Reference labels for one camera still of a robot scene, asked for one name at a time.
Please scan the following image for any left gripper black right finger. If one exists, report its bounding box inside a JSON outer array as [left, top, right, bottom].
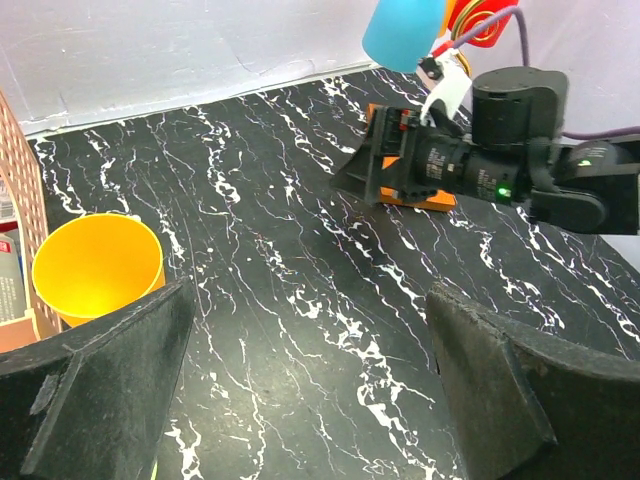
[[427, 284, 639, 479]]

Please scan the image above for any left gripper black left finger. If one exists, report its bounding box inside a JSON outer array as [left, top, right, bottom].
[[1, 278, 195, 479]]

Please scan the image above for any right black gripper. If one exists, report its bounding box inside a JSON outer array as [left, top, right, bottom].
[[330, 105, 530, 205]]

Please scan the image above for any yellow-orange wine glass front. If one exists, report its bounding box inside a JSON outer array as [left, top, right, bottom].
[[31, 213, 166, 327]]

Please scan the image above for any cyan wine glass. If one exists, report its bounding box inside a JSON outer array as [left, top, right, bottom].
[[362, 0, 447, 73]]

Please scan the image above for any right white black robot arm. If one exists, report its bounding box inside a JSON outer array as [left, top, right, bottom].
[[331, 66, 639, 235]]

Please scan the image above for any red wine glass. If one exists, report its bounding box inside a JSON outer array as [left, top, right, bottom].
[[447, 0, 519, 49]]

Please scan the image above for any peach plastic file organizer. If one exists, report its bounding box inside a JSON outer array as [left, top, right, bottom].
[[1, 98, 63, 352]]

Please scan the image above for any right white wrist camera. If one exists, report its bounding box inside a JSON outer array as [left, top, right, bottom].
[[416, 45, 472, 125]]

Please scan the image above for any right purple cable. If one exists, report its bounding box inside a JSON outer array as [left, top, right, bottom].
[[432, 4, 640, 141]]

